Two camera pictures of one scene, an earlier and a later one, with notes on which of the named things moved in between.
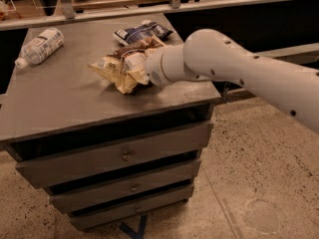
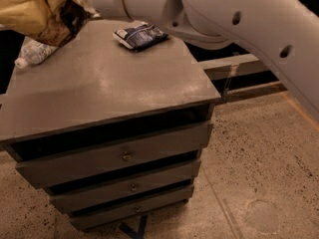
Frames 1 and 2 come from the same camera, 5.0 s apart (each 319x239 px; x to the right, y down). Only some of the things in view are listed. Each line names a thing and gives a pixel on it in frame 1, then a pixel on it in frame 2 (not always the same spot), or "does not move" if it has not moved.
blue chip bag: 141,31 does not move
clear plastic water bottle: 41,47 does not move
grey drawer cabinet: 102,155 does not move
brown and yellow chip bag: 126,66 → 50,13
